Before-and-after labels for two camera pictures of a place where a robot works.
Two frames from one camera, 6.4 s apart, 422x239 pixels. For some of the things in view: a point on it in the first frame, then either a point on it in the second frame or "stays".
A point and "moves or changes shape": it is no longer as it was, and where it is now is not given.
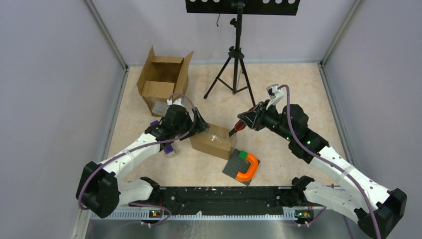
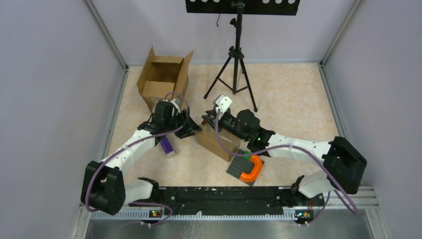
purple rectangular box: x=169 y=149 stays
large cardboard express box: x=162 y=77 stays
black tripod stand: x=235 y=54 stays
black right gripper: x=254 y=118 → x=211 y=116
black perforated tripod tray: x=271 y=7 stays
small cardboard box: x=215 y=141 moves or changes shape
